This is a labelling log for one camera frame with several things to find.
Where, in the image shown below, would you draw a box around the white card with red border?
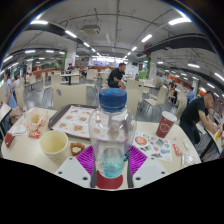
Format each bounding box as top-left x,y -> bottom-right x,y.
11,124 -> 28,136

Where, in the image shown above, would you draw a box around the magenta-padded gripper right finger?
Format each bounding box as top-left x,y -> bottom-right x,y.
127,144 -> 169,189

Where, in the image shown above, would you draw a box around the white neighbouring dining table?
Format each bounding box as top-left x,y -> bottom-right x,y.
199,128 -> 223,156
0,101 -> 13,131

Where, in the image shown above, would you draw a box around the ceiling air conditioner unit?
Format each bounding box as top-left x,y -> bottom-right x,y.
80,24 -> 101,36

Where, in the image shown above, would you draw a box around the cream mug with brown handle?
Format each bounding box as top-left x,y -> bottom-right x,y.
39,129 -> 86,165

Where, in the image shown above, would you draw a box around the red sauce packet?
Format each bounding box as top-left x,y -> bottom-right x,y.
28,129 -> 42,140
172,143 -> 183,157

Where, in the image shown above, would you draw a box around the clear plastic food bag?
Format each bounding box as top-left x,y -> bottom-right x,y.
23,107 -> 50,134

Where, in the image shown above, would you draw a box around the beige dining chair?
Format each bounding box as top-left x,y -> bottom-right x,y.
14,85 -> 26,111
125,87 -> 144,118
51,83 -> 88,111

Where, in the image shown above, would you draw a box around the ceiling strip lights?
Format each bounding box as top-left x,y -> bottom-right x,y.
0,16 -> 224,91

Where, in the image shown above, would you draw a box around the clear blue-capped plastic bottle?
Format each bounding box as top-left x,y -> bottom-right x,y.
88,87 -> 138,180

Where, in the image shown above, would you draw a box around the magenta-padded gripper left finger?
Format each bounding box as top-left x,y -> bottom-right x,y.
54,143 -> 98,189

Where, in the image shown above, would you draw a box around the red paper cup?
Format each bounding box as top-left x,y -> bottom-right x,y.
155,110 -> 178,139

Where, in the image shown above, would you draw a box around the printed paper flyer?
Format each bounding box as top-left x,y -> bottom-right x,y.
132,130 -> 174,163

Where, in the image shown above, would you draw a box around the red table card stand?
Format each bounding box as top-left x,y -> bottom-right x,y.
3,132 -> 16,149

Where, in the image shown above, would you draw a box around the brown tray with paper liner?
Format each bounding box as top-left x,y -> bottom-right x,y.
47,103 -> 101,139

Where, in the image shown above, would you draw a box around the group of beige chairs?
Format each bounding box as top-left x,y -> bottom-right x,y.
19,68 -> 168,108

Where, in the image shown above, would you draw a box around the pink bag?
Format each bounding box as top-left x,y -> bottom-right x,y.
9,106 -> 24,125

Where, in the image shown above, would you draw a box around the person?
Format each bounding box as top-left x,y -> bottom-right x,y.
3,69 -> 18,109
65,63 -> 75,77
186,87 -> 196,103
107,62 -> 128,90
179,90 -> 221,141

